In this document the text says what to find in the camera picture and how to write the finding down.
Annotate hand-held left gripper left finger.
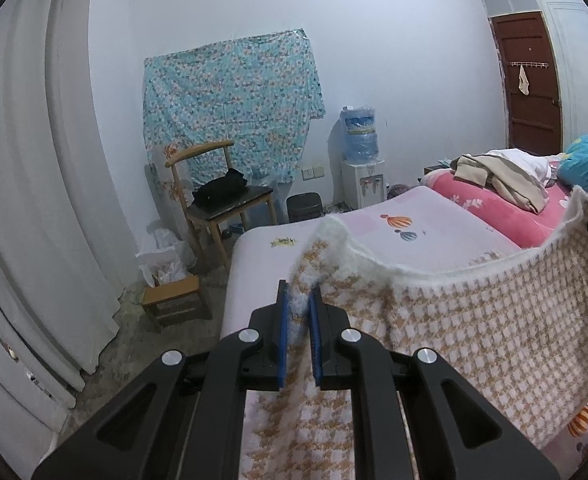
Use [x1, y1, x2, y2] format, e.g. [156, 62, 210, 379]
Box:
[31, 280, 292, 480]

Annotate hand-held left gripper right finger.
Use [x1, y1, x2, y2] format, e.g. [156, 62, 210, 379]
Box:
[308, 285, 561, 480]

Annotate beige white checkered coat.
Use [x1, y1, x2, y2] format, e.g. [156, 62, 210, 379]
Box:
[241, 185, 588, 480]

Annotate beige clothes pile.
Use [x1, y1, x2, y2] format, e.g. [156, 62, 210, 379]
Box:
[449, 152, 550, 213]

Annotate white cloth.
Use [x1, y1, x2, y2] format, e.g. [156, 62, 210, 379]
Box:
[486, 147, 562, 191]

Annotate pink floral blanket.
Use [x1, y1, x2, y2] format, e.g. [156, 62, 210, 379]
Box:
[419, 152, 588, 250]

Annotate small wooden stool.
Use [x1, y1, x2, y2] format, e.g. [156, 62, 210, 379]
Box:
[141, 275, 213, 328]

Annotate brown door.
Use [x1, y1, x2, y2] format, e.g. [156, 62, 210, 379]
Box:
[489, 10, 564, 157]

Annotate black trash bin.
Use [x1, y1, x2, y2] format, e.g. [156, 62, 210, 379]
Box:
[286, 192, 323, 223]

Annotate white plastic bag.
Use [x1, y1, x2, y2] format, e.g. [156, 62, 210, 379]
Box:
[136, 227, 197, 288]

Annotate white wardrobe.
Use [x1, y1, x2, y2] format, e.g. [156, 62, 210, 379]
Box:
[526, 0, 588, 161]

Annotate white water dispenser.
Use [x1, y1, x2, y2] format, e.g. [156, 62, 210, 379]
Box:
[341, 159, 387, 210]

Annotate black bag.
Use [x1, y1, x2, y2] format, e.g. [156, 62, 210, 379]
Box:
[191, 168, 247, 208]

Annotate wooden chair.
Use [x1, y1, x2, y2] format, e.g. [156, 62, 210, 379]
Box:
[165, 140, 279, 273]

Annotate white curtain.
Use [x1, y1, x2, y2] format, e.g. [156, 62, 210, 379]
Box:
[0, 0, 134, 480]

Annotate floral teal wall cloth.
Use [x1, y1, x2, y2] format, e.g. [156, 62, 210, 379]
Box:
[142, 27, 326, 186]

